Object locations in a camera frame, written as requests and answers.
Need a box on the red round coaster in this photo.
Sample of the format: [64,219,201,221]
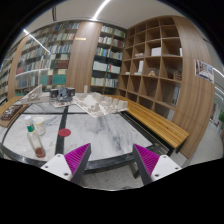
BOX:
[58,128,71,137]

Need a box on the white paper cup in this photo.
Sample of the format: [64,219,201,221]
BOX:
[33,117,46,135]

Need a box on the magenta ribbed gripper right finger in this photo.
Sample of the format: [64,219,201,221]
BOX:
[132,143,183,186]

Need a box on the brown model tray left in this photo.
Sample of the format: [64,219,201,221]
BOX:
[0,96,27,128]

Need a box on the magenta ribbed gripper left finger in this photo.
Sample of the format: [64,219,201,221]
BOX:
[40,142,92,185]

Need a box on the wooden cubby shelf unit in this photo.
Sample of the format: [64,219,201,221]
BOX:
[117,15,215,158]

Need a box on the white model on left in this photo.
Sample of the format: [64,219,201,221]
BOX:
[21,85,50,104]

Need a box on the poster on wooden wall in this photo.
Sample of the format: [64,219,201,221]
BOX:
[194,59,214,83]

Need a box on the bookshelf with books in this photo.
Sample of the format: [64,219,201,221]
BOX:
[0,21,126,99]

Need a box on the wooden bench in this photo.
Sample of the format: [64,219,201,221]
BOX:
[112,95,189,152]

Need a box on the dark grey building model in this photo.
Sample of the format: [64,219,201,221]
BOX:
[50,87,75,102]

